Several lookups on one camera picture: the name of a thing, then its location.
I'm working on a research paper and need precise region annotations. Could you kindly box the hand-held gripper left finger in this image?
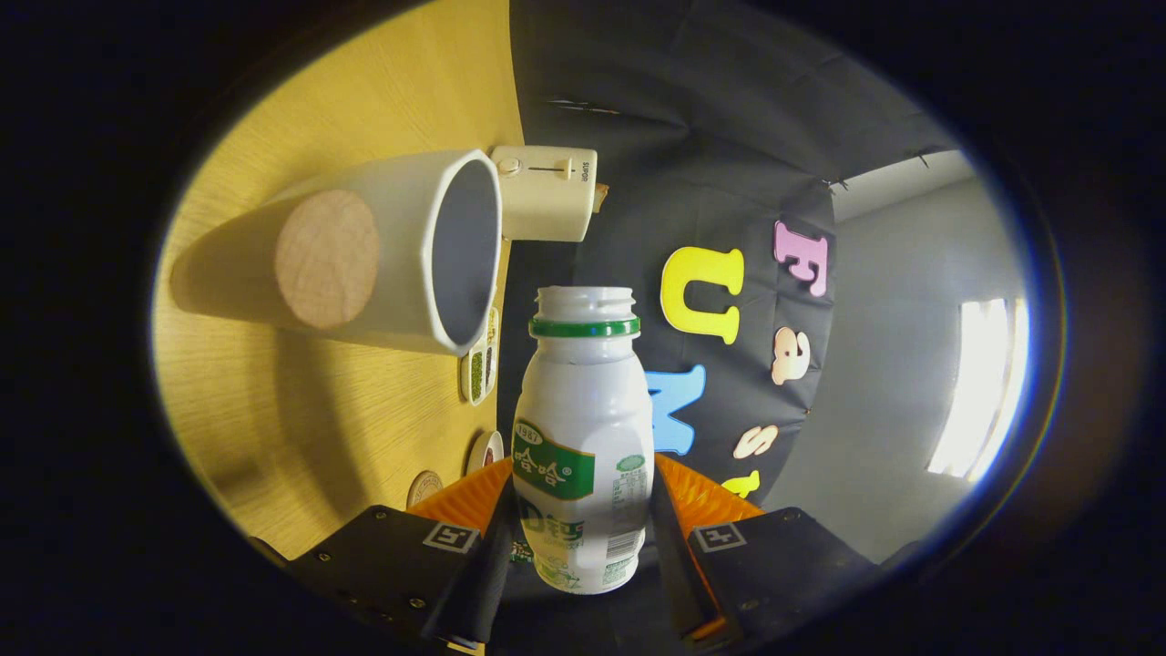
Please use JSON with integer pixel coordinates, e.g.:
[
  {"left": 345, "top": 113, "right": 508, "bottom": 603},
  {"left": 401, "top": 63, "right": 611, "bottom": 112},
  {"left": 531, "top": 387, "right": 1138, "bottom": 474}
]
[{"left": 287, "top": 458, "right": 516, "bottom": 652}]

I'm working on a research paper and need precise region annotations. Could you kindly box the white round plate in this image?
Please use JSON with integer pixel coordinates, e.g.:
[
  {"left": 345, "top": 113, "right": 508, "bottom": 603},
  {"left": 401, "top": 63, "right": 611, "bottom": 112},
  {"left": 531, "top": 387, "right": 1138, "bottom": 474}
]
[{"left": 466, "top": 430, "right": 505, "bottom": 475}]

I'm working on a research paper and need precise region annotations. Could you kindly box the wooden table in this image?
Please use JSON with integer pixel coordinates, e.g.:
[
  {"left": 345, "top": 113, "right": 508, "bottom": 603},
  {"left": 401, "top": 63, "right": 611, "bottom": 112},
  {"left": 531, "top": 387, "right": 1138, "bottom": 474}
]
[{"left": 150, "top": 0, "right": 525, "bottom": 561}]

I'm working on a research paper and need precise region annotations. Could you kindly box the white cup with wooden handle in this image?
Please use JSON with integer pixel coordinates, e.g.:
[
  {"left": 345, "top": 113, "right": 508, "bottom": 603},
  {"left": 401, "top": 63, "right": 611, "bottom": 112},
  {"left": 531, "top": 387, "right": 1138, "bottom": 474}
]
[{"left": 169, "top": 149, "right": 504, "bottom": 356}]

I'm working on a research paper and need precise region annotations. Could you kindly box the cream toaster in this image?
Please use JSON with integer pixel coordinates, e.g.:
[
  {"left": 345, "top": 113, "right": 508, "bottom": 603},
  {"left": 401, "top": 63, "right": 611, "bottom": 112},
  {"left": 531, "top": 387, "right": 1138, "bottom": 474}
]
[{"left": 490, "top": 145, "right": 599, "bottom": 243}]

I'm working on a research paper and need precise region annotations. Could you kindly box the white divided dish with beans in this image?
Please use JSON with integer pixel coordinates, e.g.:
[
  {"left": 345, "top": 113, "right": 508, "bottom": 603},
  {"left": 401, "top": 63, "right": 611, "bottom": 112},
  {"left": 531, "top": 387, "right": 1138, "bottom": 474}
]
[{"left": 460, "top": 305, "right": 501, "bottom": 406}]

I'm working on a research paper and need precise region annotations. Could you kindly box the ceiling light panel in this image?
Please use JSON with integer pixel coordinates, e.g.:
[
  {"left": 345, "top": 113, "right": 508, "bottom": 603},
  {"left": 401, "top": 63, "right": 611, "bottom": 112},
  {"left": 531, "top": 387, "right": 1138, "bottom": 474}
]
[{"left": 927, "top": 297, "right": 1030, "bottom": 482}]

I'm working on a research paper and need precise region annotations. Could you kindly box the white juice bottle green label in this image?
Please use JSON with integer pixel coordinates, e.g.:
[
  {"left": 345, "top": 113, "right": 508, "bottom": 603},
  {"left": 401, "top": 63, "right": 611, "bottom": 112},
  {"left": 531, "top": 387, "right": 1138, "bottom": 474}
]
[{"left": 511, "top": 286, "right": 656, "bottom": 595}]

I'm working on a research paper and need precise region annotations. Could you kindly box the black backdrop cloth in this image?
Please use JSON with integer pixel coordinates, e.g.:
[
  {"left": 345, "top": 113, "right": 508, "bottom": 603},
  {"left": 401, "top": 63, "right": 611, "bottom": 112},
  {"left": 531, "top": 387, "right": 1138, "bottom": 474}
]
[{"left": 506, "top": 0, "right": 957, "bottom": 656}]

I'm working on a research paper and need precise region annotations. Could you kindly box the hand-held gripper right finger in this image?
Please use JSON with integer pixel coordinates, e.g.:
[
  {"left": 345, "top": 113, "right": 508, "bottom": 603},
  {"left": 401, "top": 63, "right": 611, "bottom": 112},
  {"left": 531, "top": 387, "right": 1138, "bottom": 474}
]
[{"left": 651, "top": 453, "right": 880, "bottom": 650}]

